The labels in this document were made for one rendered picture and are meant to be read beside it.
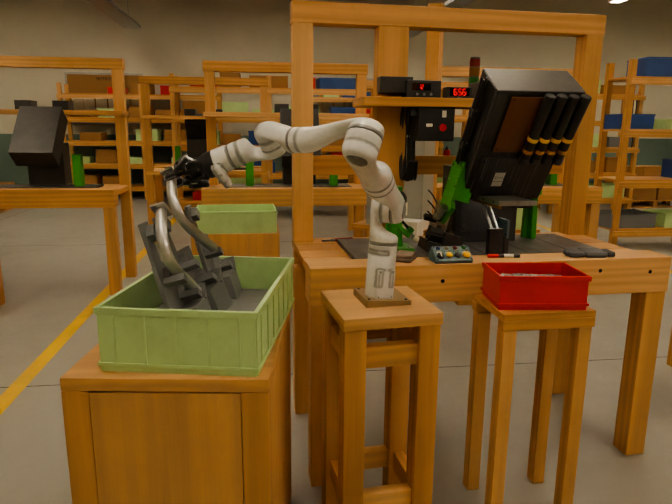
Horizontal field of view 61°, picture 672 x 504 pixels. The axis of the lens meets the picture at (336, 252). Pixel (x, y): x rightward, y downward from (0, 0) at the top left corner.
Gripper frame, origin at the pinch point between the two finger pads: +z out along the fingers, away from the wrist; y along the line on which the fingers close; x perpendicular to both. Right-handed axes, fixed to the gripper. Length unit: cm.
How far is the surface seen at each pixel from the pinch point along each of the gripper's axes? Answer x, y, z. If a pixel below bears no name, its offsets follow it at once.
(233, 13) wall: -945, -509, 158
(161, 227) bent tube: 23.2, 7.6, -0.5
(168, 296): 35.5, -4.8, 5.7
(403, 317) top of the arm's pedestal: 42, -48, -48
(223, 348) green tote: 53, -9, -7
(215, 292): 25.1, -25.2, 2.4
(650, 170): -515, -904, -495
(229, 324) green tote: 50, -5, -11
